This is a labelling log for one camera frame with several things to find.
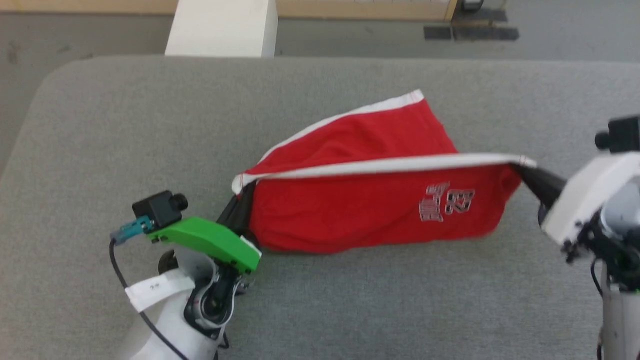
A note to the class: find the lemon print partition panel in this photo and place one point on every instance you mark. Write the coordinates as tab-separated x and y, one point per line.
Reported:
350	7

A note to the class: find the grey fabric cushion surface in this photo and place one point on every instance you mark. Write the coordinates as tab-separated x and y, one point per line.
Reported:
350	300

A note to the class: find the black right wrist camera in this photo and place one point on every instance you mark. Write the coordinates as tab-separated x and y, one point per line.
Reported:
622	135

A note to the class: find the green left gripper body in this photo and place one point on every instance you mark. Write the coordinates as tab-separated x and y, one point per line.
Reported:
210	237

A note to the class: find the black floor mat under foot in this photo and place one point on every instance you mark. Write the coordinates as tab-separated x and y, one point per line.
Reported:
492	16

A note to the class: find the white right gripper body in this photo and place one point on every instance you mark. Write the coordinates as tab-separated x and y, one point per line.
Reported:
580	200

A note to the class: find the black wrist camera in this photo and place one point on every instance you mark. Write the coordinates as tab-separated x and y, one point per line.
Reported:
622	135
160	207

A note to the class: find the grey metal partition foot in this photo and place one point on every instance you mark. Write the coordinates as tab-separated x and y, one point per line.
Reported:
471	5

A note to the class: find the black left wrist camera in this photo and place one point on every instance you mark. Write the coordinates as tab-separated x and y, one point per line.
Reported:
160	207

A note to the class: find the small black floor mat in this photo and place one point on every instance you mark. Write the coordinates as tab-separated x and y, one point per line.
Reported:
438	33

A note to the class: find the long black floor mat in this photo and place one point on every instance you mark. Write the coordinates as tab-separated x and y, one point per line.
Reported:
485	33

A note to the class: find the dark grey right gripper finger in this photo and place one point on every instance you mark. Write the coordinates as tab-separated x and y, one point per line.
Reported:
545	194
545	178

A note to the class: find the red shorts with white trim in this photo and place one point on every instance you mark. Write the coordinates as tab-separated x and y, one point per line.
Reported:
350	210

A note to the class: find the white paper tag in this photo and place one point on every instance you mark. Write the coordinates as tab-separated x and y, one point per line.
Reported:
155	289

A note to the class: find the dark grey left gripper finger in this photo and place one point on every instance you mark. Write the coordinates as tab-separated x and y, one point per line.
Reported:
232	212
244	220

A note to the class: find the white box pedestal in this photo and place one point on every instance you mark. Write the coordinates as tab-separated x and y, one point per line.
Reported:
220	30

